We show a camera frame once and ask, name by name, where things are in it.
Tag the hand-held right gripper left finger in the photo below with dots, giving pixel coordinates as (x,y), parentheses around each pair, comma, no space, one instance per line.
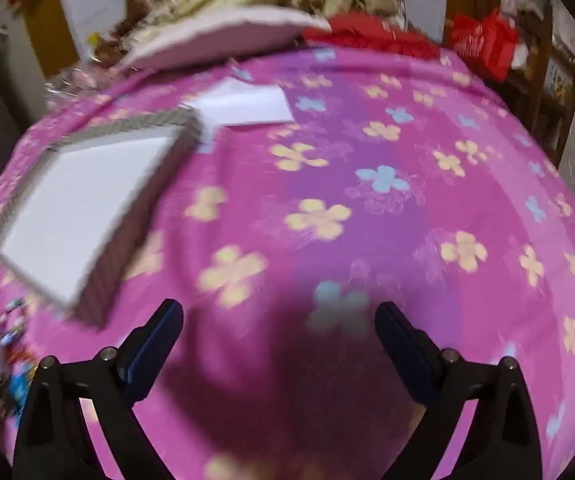
(153,344)

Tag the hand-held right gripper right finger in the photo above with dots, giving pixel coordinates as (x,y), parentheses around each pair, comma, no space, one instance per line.
(407,355)

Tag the striped box with white foam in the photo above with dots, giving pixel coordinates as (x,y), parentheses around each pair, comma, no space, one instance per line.
(82,200)

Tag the pink floral blanket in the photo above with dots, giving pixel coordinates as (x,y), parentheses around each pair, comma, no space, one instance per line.
(367,240)

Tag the white paper sheet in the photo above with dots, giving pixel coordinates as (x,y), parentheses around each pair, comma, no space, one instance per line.
(247,105)

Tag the clear plastic bag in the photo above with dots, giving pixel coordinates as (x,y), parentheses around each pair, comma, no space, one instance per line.
(82,82)

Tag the wooden chair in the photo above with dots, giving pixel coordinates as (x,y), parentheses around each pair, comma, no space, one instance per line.
(542,75)

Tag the pink pillow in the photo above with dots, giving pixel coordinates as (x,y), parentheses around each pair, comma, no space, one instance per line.
(217,35)

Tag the red plastic bag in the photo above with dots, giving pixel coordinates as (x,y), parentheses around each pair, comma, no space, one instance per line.
(485,42)

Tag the red cloth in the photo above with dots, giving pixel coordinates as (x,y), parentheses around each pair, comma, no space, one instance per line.
(367,35)

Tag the orange wooden door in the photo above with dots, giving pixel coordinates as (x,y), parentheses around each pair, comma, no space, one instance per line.
(49,25)

